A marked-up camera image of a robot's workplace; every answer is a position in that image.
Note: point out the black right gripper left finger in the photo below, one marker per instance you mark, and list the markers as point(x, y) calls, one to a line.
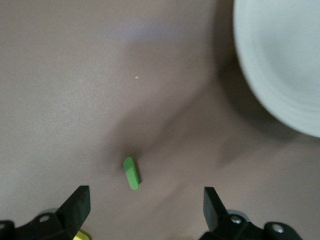
point(72, 220)

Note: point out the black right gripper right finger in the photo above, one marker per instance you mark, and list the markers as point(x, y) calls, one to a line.
point(222, 225)

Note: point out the yellow foam letter u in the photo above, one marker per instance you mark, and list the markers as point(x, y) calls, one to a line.
point(82, 236)

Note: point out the green foam letter l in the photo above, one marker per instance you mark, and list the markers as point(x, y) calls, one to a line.
point(130, 172)

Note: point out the brown table cover sheet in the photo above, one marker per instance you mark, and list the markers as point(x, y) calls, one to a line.
point(62, 75)

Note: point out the beige round plate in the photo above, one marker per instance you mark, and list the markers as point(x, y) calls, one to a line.
point(287, 62)

